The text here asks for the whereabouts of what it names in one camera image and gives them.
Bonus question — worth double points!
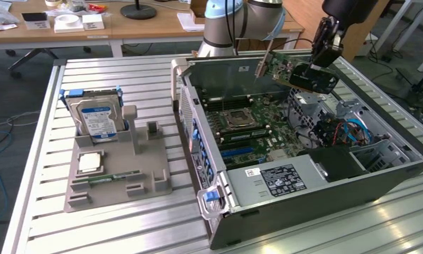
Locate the clear plastic bag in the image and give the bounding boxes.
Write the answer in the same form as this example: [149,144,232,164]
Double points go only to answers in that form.
[0,2,20,24]

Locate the flat white box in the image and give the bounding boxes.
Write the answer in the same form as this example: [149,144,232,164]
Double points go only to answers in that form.
[53,20,85,34]

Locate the CPU socket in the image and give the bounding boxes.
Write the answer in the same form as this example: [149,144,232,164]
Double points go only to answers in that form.
[224,108,254,130]

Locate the black graphics card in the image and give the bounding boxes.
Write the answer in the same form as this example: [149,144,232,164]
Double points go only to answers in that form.
[253,32,341,95]

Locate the green motherboard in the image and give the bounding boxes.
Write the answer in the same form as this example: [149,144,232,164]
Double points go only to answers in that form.
[197,88,304,170]

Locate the black chair base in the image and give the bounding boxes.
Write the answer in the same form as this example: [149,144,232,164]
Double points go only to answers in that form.
[7,46,92,79]

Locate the brown cardboard box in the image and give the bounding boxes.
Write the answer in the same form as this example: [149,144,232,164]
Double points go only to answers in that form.
[190,0,209,18]

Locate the white tape roll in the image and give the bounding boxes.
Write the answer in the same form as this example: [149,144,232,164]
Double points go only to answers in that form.
[55,14,79,27]

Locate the white floor cable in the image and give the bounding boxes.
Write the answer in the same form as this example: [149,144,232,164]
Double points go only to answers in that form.
[0,110,40,126]

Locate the white table frame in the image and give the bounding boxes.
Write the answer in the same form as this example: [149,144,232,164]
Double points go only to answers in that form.
[372,0,423,72]

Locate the grey parts rack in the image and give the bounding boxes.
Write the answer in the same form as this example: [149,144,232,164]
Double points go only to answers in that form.
[63,105,172,214]

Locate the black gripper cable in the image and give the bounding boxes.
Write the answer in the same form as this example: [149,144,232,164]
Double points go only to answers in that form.
[225,0,240,55]

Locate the silver disk bay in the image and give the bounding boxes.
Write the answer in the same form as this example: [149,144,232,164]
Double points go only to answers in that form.
[349,139,413,173]

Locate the white box with black lid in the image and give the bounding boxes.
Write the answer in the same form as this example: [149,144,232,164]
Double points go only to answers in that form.
[21,12,52,30]

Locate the silver chipset heatsink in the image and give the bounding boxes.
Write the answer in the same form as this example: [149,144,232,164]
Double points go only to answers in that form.
[268,149,290,161]

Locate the black round lamp base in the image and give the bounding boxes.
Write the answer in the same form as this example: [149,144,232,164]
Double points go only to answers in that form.
[120,0,159,20]

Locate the open black PC case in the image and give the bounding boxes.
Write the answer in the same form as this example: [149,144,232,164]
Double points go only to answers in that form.
[170,47,423,251]

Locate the perforated metal cage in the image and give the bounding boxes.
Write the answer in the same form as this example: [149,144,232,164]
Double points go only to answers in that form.
[288,88,340,134]

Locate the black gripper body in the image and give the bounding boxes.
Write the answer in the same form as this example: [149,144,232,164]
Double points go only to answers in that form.
[321,0,372,31]

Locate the silver disk bracket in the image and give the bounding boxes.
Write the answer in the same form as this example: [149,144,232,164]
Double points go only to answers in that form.
[336,99,374,125]

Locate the blue wire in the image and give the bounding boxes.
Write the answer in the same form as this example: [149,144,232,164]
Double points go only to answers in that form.
[340,119,374,145]

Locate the plain white box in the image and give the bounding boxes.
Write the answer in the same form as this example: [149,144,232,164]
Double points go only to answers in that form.
[81,14,105,31]

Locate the wooden desk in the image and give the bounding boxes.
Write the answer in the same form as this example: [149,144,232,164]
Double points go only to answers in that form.
[0,0,306,58]

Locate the blue expansion slot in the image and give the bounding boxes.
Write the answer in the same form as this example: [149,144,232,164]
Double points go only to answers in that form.
[221,146,254,157]

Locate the white paper stack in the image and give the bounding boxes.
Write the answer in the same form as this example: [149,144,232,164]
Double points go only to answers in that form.
[177,12,208,32]

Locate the grey power supply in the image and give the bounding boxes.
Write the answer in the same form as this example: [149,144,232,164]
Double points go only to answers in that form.
[226,155,332,207]

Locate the black rating label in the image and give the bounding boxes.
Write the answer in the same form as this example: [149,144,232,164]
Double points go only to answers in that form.
[260,164,306,198]

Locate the blue floor cable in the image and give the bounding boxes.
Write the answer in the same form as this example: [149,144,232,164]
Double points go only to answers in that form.
[0,126,15,228]

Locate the hard disk with blue carrier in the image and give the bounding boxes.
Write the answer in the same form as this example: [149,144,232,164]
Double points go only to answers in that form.
[59,85,124,145]

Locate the black tripod stand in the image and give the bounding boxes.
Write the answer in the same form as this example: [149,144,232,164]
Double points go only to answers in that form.
[397,50,423,120]

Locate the green RAM stick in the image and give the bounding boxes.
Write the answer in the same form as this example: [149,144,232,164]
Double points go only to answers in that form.
[72,170,143,185]

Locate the silver CPU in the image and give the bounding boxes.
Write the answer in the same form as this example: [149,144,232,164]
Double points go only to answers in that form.
[77,153,101,173]

